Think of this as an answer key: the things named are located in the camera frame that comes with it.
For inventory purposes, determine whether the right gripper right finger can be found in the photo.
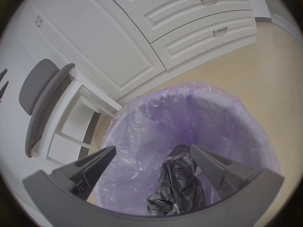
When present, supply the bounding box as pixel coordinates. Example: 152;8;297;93
190;144;256;200

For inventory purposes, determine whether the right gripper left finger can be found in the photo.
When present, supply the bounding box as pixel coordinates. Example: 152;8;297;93
50;146;117;201

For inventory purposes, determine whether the purple plastic bag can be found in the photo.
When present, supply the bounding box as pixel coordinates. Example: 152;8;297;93
98;80;282;217

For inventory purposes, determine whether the white wardrobe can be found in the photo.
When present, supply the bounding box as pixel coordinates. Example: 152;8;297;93
17;0;257;103

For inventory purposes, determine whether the white chair dark grey seat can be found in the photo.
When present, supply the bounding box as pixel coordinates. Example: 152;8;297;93
20;59;123;168

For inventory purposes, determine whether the black plastic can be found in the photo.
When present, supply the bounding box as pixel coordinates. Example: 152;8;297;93
147;144;206;216

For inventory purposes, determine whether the white trash bin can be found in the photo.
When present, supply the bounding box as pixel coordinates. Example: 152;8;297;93
102;89;273;216

